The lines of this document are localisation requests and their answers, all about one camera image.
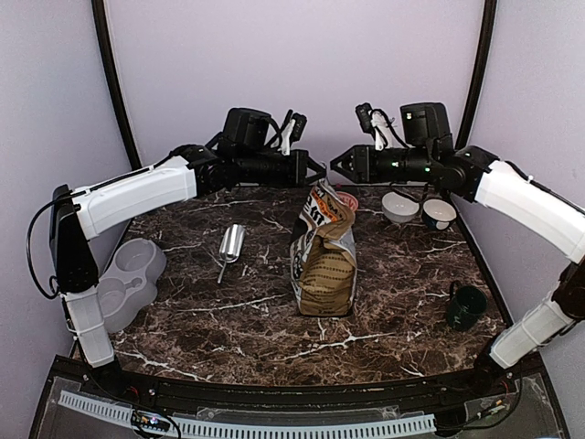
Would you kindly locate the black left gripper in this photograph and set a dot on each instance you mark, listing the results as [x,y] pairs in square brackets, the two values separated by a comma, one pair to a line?
[298,177]

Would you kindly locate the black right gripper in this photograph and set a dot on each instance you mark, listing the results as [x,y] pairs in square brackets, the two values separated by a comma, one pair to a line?
[364,167]

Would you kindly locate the brown pet food bag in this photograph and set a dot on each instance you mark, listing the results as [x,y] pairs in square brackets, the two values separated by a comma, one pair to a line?
[322,249]

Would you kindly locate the silver metal scoop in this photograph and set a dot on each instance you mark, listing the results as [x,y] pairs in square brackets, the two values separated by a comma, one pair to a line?
[230,247]

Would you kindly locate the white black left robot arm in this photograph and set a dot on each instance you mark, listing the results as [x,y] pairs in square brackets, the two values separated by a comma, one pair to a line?
[251,148]

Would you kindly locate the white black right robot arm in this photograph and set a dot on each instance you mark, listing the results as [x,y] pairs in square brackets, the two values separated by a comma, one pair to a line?
[426,154]

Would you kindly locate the translucent double pet bowl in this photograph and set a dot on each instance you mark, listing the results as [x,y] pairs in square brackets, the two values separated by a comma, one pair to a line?
[129,284]

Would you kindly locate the red patterned bowl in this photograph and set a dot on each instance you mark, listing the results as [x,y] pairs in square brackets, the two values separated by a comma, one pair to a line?
[349,199]

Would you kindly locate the white ceramic bowl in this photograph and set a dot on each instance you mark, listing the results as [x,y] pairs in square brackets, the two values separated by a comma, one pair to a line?
[399,209]

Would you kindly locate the dark rimmed white bowl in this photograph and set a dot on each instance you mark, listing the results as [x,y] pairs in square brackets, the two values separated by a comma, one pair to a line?
[438,214]

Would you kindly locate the dark green mug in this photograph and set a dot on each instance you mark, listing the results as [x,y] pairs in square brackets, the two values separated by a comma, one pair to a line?
[467,304]

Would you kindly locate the black corner frame post right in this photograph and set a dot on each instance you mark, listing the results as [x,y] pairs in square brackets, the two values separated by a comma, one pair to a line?
[479,68]

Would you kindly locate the black corner frame post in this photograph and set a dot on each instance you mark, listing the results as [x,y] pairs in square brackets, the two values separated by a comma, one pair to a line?
[108,63]
[479,68]

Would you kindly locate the black corner frame post left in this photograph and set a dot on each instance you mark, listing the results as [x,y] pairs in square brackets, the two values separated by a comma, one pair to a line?
[108,63]

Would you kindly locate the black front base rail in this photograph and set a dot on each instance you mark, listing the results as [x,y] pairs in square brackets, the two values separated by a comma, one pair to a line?
[448,392]

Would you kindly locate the white cable duct strip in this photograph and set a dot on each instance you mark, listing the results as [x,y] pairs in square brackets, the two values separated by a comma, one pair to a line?
[216,423]

